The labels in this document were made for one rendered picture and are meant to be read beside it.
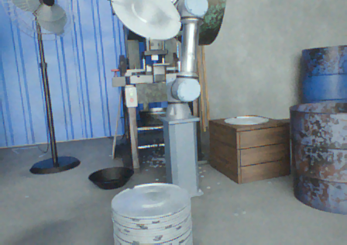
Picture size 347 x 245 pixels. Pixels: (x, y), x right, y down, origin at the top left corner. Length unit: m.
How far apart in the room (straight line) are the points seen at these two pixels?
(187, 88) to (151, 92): 0.73
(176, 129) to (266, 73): 2.63
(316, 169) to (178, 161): 0.69
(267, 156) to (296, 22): 2.68
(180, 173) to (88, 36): 2.28
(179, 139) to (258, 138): 0.53
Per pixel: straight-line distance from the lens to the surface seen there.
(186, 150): 1.66
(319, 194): 1.65
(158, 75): 2.25
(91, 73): 3.52
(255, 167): 1.94
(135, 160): 2.18
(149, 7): 1.25
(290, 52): 4.29
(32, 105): 3.61
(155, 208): 1.06
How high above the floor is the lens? 0.70
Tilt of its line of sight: 8 degrees down
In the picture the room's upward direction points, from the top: 4 degrees counter-clockwise
